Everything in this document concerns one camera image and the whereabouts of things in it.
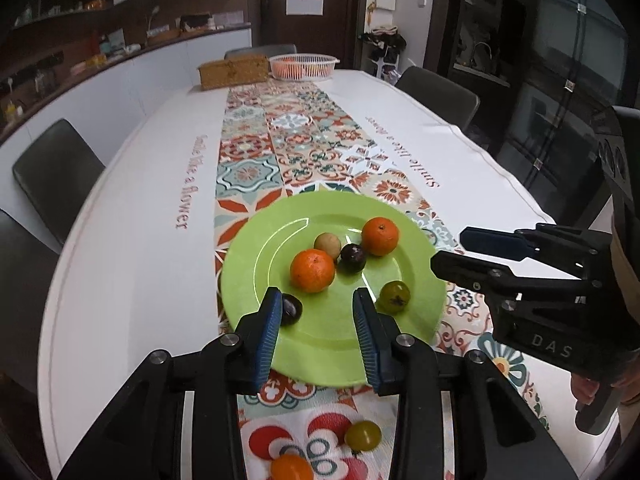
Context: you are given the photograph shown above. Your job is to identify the kitchen faucet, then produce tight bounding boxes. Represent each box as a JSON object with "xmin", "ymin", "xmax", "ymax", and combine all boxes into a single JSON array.
[{"xmin": 472, "ymin": 41, "xmax": 496, "ymax": 68}]

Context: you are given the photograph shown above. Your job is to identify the patterned table runner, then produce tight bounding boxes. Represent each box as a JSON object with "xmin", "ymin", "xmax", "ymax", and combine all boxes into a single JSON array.
[{"xmin": 215, "ymin": 77, "xmax": 551, "ymax": 480}]

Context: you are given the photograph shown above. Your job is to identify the green plate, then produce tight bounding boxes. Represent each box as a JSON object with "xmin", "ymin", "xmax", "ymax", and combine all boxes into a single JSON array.
[{"xmin": 218, "ymin": 191, "xmax": 447, "ymax": 389}]

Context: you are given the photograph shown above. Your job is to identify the white plastic basket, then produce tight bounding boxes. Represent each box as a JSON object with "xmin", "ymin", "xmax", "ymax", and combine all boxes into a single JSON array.
[{"xmin": 269, "ymin": 53, "xmax": 341, "ymax": 82}]

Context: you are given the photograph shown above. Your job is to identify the dark bags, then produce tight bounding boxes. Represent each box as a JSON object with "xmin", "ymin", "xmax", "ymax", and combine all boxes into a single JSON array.
[{"xmin": 360, "ymin": 27, "xmax": 408, "ymax": 61}]

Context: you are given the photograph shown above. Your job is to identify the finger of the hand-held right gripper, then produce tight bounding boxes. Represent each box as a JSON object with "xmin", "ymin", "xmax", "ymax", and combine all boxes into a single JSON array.
[
  {"xmin": 459, "ymin": 223, "xmax": 612, "ymax": 281},
  {"xmin": 430, "ymin": 250, "xmax": 610, "ymax": 312}
]

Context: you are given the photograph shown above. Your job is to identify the tan round fruit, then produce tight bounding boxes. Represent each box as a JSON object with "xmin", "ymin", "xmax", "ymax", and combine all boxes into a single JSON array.
[{"xmin": 313, "ymin": 232, "xmax": 342, "ymax": 261}]

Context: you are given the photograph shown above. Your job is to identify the dark purple plum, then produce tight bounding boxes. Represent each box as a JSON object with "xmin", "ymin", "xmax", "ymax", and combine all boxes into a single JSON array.
[
  {"xmin": 339, "ymin": 243, "xmax": 367, "ymax": 274},
  {"xmin": 281, "ymin": 294, "xmax": 304, "ymax": 326}
]

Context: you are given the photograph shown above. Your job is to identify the grey chair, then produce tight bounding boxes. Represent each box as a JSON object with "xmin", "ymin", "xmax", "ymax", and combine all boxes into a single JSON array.
[
  {"xmin": 224, "ymin": 43, "xmax": 298, "ymax": 60},
  {"xmin": 12, "ymin": 119, "xmax": 107, "ymax": 248},
  {"xmin": 0, "ymin": 207, "xmax": 61, "ymax": 396},
  {"xmin": 395, "ymin": 65, "xmax": 481, "ymax": 133}
]

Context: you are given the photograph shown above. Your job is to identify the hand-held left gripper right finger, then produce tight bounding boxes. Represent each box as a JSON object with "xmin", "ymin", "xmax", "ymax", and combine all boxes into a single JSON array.
[{"xmin": 351, "ymin": 286, "xmax": 567, "ymax": 480}]

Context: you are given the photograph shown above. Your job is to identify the glass sliding door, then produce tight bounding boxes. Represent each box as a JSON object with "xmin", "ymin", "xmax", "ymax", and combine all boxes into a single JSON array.
[{"xmin": 495, "ymin": 0, "xmax": 640, "ymax": 221}]

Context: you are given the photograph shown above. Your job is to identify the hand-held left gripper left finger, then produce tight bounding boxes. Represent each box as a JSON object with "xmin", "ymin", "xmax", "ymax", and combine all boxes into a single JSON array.
[{"xmin": 57, "ymin": 286, "xmax": 284, "ymax": 480}]

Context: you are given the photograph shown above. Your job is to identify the dark wooden door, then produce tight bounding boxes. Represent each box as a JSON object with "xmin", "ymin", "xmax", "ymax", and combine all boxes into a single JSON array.
[{"xmin": 252, "ymin": 0, "xmax": 361, "ymax": 61}]

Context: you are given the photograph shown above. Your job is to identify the person's right forearm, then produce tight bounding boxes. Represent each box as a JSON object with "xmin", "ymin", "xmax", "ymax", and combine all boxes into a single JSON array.
[{"xmin": 611, "ymin": 195, "xmax": 640, "ymax": 441}]

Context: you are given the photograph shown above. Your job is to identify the black counter item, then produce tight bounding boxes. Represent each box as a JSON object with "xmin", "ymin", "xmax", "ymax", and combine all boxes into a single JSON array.
[{"xmin": 179, "ymin": 12, "xmax": 217, "ymax": 31}]

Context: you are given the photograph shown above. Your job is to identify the small orange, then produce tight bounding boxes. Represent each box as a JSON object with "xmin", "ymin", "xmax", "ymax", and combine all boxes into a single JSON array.
[{"xmin": 271, "ymin": 454, "xmax": 315, "ymax": 480}]

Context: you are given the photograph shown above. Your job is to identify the green persimmon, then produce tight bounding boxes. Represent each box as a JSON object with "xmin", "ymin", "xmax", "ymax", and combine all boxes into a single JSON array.
[
  {"xmin": 344, "ymin": 420, "xmax": 383, "ymax": 450},
  {"xmin": 376, "ymin": 280, "xmax": 411, "ymax": 314}
]

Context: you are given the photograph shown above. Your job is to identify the wicker box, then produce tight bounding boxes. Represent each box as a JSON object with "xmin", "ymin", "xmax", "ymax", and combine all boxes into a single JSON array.
[{"xmin": 197, "ymin": 55, "xmax": 271, "ymax": 91}]

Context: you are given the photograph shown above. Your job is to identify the person's right hand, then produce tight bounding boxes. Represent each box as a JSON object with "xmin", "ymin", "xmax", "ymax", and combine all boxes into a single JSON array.
[{"xmin": 570, "ymin": 374, "xmax": 599, "ymax": 409}]

